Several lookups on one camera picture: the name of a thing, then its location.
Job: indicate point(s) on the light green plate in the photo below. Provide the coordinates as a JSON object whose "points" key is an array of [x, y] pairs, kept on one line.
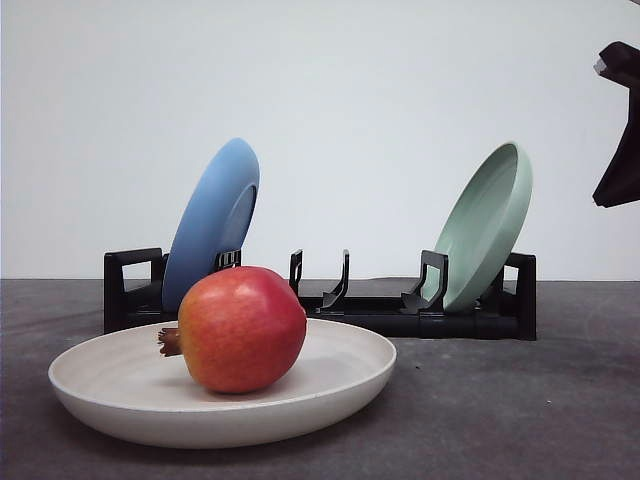
{"points": [[482, 224]]}

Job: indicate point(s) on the blue plate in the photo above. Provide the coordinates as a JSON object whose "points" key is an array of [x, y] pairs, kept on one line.
{"points": [[214, 217]]}

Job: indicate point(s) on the red pomegranate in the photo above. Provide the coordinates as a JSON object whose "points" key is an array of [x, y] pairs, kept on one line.
{"points": [[241, 329]]}

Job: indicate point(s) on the white plate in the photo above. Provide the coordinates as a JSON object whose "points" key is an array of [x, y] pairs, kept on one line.
{"points": [[127, 390]]}

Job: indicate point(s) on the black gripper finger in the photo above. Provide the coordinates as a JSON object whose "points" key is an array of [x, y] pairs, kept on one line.
{"points": [[620, 181]]}

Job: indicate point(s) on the black plate rack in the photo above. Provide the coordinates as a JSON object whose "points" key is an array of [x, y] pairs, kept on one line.
{"points": [[400, 307]]}

